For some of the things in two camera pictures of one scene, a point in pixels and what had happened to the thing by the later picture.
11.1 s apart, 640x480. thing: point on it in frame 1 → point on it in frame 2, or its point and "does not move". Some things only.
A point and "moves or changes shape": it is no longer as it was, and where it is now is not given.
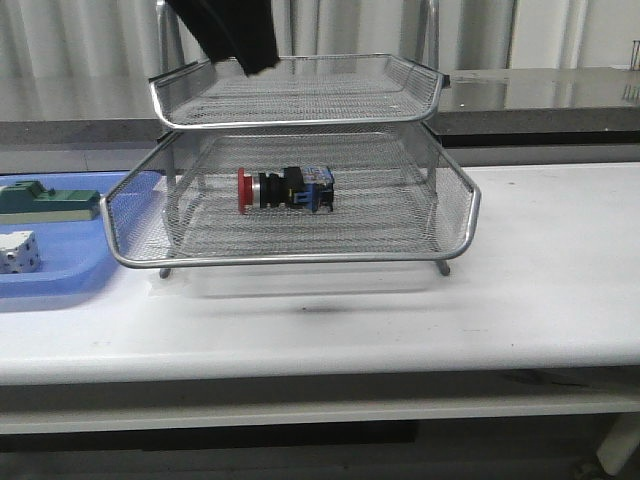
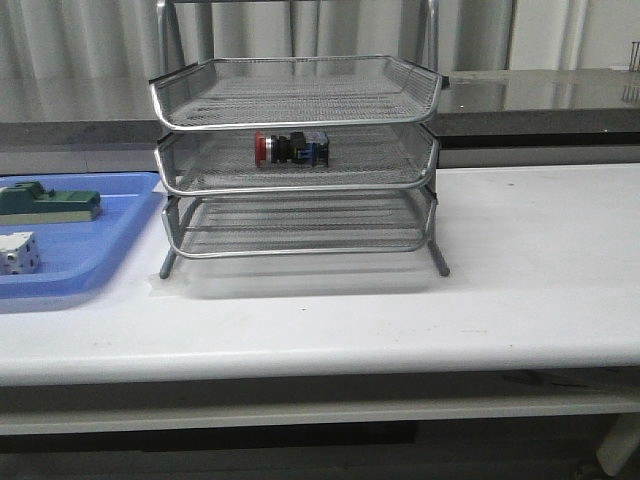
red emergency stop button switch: x=310 y=188 → x=298 y=148
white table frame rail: x=200 y=418 does not move
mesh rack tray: x=298 y=91 does not move
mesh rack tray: x=400 y=196 moves or changes shape
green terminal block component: x=28 y=201 does not move
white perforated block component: x=19 y=252 does not move
